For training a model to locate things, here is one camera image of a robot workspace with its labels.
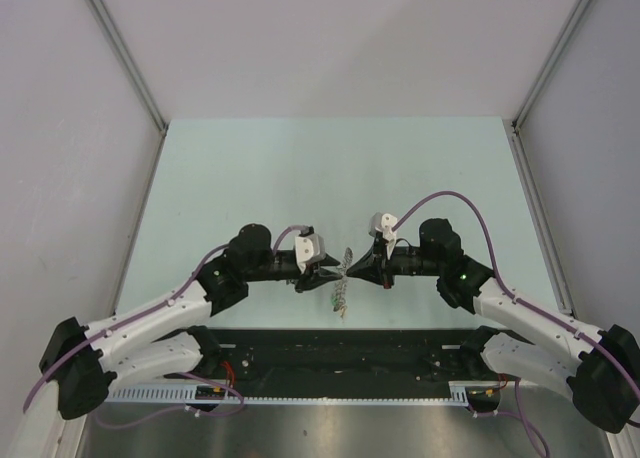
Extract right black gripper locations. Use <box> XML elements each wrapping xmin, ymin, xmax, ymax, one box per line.
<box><xmin>347</xmin><ymin>237</ymin><xmax>442</xmax><ymax>290</ymax></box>

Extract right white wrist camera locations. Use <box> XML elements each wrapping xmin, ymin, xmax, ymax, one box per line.
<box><xmin>369</xmin><ymin>212</ymin><xmax>398</xmax><ymax>258</ymax></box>

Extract metal disc keyring holder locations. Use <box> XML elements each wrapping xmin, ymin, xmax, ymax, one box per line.
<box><xmin>330</xmin><ymin>247</ymin><xmax>354</xmax><ymax>319</ymax></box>

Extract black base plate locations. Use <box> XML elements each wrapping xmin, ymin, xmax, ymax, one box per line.
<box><xmin>196</xmin><ymin>329</ymin><xmax>510</xmax><ymax>398</ymax></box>

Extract aluminium frame post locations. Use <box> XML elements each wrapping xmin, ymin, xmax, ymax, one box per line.
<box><xmin>74</xmin><ymin>0</ymin><xmax>169</xmax><ymax>132</ymax></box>
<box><xmin>512</xmin><ymin>0</ymin><xmax>606</xmax><ymax>129</ymax></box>

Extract white cable duct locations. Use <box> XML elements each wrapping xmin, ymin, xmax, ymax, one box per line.
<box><xmin>105</xmin><ymin>382</ymin><xmax>469</xmax><ymax>407</ymax></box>

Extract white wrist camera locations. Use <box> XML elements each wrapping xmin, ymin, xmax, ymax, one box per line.
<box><xmin>294</xmin><ymin>233</ymin><xmax>326</xmax><ymax>273</ymax></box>
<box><xmin>369</xmin><ymin>212</ymin><xmax>398</xmax><ymax>258</ymax></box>

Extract right aluminium frame post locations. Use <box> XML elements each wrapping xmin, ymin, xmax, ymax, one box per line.
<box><xmin>512</xmin><ymin>0</ymin><xmax>606</xmax><ymax>129</ymax></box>

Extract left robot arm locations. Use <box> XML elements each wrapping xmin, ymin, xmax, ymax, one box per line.
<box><xmin>25</xmin><ymin>223</ymin><xmax>341</xmax><ymax>421</ymax></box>

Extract purple cable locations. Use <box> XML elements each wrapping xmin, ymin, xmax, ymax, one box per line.
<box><xmin>392</xmin><ymin>190</ymin><xmax>640</xmax><ymax>452</ymax></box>
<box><xmin>22</xmin><ymin>223</ymin><xmax>314</xmax><ymax>429</ymax></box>

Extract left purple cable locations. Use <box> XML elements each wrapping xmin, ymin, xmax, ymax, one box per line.
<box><xmin>22</xmin><ymin>223</ymin><xmax>314</xmax><ymax>429</ymax></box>

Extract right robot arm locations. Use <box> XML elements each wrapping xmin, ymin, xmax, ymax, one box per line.
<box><xmin>346</xmin><ymin>214</ymin><xmax>639</xmax><ymax>434</ymax></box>

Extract left aluminium frame post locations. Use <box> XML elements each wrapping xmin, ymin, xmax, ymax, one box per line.
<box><xmin>74</xmin><ymin>0</ymin><xmax>169</xmax><ymax>132</ymax></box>

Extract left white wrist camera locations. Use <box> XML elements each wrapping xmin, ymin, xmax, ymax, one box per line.
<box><xmin>294</xmin><ymin>233</ymin><xmax>326</xmax><ymax>273</ymax></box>

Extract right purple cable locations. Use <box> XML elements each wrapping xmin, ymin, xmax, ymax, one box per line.
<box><xmin>392</xmin><ymin>190</ymin><xmax>640</xmax><ymax>452</ymax></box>

